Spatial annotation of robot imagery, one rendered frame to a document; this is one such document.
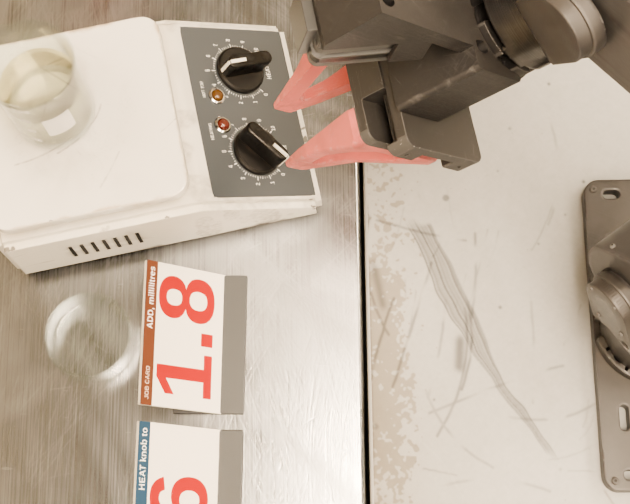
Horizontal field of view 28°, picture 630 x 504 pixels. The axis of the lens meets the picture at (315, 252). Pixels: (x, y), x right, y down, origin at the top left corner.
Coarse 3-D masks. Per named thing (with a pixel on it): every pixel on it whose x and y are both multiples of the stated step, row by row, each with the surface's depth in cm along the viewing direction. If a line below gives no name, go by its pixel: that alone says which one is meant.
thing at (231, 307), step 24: (168, 264) 79; (144, 288) 77; (240, 288) 81; (144, 312) 77; (216, 312) 80; (240, 312) 80; (216, 336) 80; (240, 336) 80; (216, 360) 79; (240, 360) 80; (216, 384) 79; (240, 384) 79; (192, 408) 78; (216, 408) 79; (240, 408) 79
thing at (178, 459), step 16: (160, 432) 76; (176, 432) 76; (192, 432) 77; (160, 448) 75; (176, 448) 76; (192, 448) 77; (208, 448) 78; (160, 464) 75; (176, 464) 76; (192, 464) 77; (208, 464) 77; (160, 480) 75; (176, 480) 76; (192, 480) 76; (208, 480) 77; (160, 496) 75; (176, 496) 76; (192, 496) 76; (208, 496) 77
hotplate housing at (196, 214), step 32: (288, 64) 83; (192, 96) 78; (192, 128) 77; (192, 160) 77; (192, 192) 76; (64, 224) 75; (96, 224) 76; (128, 224) 76; (160, 224) 77; (192, 224) 78; (224, 224) 79; (256, 224) 81; (32, 256) 77; (64, 256) 79; (96, 256) 80
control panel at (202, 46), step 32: (192, 32) 80; (224, 32) 81; (256, 32) 82; (192, 64) 79; (224, 96) 79; (256, 96) 80; (288, 128) 81; (224, 160) 77; (224, 192) 77; (256, 192) 78; (288, 192) 79
